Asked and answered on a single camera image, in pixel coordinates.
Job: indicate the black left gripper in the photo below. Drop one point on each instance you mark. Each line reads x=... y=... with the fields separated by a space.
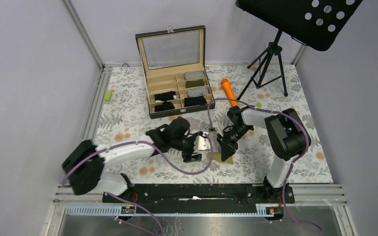
x=188 y=157

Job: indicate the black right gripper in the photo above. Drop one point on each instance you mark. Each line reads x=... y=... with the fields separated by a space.
x=227 y=150

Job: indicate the olive khaki underwear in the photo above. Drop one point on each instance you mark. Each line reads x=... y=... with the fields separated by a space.
x=217 y=155

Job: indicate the black underwear white trim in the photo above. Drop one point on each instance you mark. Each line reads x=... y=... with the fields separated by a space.
x=166 y=96

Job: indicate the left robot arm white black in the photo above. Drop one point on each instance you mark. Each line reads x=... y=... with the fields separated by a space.
x=86 y=168

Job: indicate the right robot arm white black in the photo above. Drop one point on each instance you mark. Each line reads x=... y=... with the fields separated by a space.
x=287 y=135

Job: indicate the striped rolled underwear in box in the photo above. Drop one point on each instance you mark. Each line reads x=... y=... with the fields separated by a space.
x=199 y=91

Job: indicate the olive rolled underwear in box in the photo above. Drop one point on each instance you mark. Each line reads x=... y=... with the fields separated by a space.
x=194 y=83

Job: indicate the grey rolled underwear in box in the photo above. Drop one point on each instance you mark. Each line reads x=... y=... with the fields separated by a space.
x=194 y=75

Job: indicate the wooden organizer box glass lid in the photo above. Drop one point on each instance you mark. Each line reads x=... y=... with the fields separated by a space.
x=166 y=56

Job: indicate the floral table cloth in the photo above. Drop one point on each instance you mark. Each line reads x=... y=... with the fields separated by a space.
x=126 y=117

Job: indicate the green block at left edge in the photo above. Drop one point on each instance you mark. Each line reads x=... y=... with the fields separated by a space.
x=108 y=96

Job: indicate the black music stand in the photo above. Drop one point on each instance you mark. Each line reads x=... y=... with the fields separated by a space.
x=313 y=23

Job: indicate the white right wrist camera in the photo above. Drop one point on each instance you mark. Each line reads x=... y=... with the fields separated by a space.
x=215 y=130

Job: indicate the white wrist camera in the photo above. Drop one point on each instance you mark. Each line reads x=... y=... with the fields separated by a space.
x=202 y=143
x=215 y=130

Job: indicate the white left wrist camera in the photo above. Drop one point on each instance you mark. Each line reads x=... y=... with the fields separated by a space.
x=202 y=143

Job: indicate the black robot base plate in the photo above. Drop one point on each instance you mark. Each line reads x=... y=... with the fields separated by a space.
x=202 y=198

